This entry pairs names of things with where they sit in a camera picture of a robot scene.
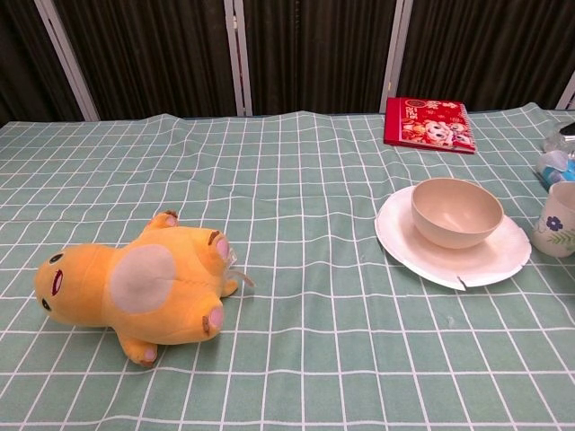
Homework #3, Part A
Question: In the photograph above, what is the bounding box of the white cup with flower print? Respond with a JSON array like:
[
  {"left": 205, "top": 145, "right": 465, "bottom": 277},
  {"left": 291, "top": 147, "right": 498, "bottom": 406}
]
[{"left": 533, "top": 180, "right": 575, "bottom": 259}]

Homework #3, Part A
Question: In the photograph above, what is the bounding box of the beige bowl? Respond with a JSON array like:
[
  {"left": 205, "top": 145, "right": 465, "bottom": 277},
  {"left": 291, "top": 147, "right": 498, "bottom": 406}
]
[{"left": 411, "top": 177, "right": 504, "bottom": 250}]

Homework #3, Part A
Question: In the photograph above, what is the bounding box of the green checkered tablecloth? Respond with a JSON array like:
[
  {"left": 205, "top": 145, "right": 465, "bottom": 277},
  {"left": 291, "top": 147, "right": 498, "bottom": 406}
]
[{"left": 0, "top": 101, "right": 575, "bottom": 431}]

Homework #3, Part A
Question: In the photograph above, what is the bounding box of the clear plastic bottle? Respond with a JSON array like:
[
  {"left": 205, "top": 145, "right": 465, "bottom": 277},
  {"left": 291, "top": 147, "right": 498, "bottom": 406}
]
[{"left": 543, "top": 132, "right": 575, "bottom": 154}]

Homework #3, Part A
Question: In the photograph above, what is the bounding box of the blue and white package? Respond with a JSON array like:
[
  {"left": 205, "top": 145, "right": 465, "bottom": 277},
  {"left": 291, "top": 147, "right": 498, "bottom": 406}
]
[{"left": 534, "top": 150, "right": 575, "bottom": 186}]

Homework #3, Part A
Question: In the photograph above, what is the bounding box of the dark pleated curtain panel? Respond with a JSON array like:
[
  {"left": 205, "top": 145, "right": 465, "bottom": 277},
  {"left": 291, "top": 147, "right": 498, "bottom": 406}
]
[
  {"left": 52, "top": 0, "right": 240, "bottom": 121},
  {"left": 397, "top": 0, "right": 575, "bottom": 111},
  {"left": 0, "top": 0, "right": 84, "bottom": 128},
  {"left": 241, "top": 0, "right": 398, "bottom": 116}
]

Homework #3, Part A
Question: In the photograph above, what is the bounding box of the red spiral notebook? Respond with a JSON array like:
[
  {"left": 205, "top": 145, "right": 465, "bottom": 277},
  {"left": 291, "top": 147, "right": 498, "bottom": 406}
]
[{"left": 383, "top": 96, "right": 477, "bottom": 155}]

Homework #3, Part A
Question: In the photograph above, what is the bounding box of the white paper plate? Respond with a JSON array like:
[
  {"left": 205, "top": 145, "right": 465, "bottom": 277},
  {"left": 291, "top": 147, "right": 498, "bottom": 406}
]
[{"left": 375, "top": 184, "right": 533, "bottom": 291}]

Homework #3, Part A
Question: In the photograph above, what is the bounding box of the yellow plush toy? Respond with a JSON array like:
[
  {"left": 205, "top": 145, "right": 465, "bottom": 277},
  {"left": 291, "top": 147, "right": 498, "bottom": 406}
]
[{"left": 34, "top": 209, "right": 256, "bottom": 369}]

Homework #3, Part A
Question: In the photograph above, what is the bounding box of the white partition post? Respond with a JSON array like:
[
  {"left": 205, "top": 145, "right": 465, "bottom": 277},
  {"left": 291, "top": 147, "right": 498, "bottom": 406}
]
[
  {"left": 34, "top": 0, "right": 101, "bottom": 123},
  {"left": 223, "top": 0, "right": 253, "bottom": 116},
  {"left": 381, "top": 0, "right": 413, "bottom": 107},
  {"left": 555, "top": 75, "right": 575, "bottom": 111}
]

